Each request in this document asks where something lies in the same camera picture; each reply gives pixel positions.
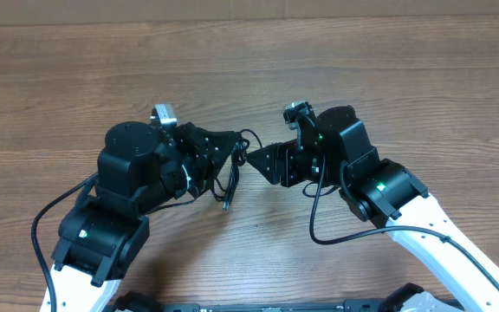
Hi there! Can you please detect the black USB-A cable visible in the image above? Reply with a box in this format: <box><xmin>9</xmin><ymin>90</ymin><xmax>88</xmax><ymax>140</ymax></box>
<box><xmin>212</xmin><ymin>138</ymin><xmax>250</xmax><ymax>212</ymax></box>

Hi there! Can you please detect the black USB-C cable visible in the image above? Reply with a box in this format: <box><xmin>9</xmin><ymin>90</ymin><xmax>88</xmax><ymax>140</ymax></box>
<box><xmin>231</xmin><ymin>128</ymin><xmax>264</xmax><ymax>168</ymax></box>

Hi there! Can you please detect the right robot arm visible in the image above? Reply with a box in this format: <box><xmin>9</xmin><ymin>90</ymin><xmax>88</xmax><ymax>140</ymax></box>
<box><xmin>248</xmin><ymin>102</ymin><xmax>499</xmax><ymax>311</ymax></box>

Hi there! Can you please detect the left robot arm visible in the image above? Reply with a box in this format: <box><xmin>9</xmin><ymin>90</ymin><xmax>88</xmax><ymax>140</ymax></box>
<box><xmin>41</xmin><ymin>121</ymin><xmax>243</xmax><ymax>311</ymax></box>

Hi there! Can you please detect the left camera cable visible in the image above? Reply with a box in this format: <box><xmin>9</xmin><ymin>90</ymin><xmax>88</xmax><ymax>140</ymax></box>
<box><xmin>30</xmin><ymin>172</ymin><xmax>100</xmax><ymax>312</ymax></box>

